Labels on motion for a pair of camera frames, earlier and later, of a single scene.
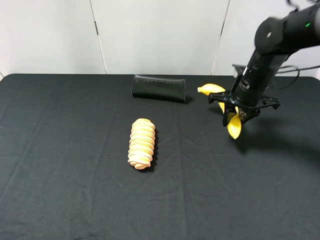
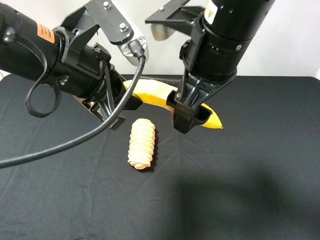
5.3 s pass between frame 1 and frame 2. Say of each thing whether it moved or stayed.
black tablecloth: stayed
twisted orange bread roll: stayed
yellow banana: moved
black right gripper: moved
